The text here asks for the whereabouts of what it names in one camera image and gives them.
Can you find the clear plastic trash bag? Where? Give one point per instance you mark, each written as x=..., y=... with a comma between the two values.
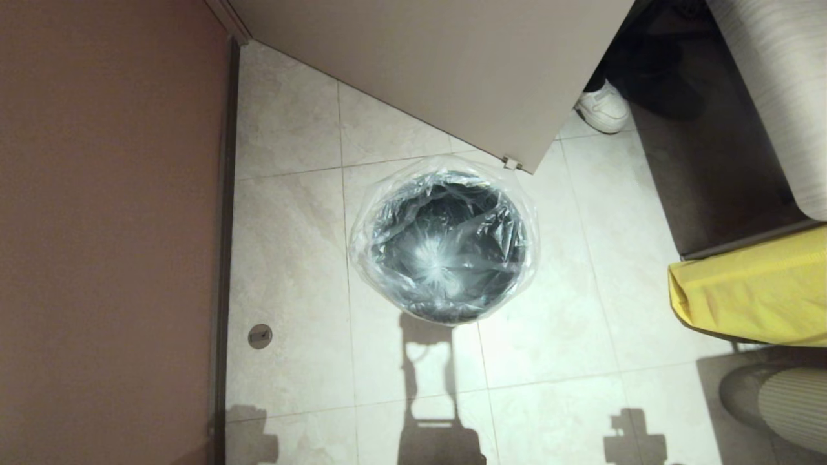
x=362, y=239

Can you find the grey round trash bin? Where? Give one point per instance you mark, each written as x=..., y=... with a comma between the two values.
x=452, y=313

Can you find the yellow bag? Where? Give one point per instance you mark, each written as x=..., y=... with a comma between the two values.
x=749, y=290

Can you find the small metal cabinet foot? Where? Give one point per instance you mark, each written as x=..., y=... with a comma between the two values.
x=512, y=163

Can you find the white cabinet panel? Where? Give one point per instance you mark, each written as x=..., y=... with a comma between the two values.
x=452, y=64

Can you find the round metal floor fitting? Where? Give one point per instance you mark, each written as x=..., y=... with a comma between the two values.
x=260, y=336

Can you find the white sneaker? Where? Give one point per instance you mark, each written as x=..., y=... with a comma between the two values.
x=604, y=106

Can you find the dark trouser leg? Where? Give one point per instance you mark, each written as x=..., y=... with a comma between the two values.
x=636, y=51

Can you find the beige striped bench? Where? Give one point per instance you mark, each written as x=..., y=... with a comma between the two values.
x=775, y=77

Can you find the grey ribbed round object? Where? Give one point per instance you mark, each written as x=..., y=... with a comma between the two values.
x=795, y=407

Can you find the beige door frame trim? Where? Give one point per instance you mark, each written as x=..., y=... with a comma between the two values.
x=229, y=19

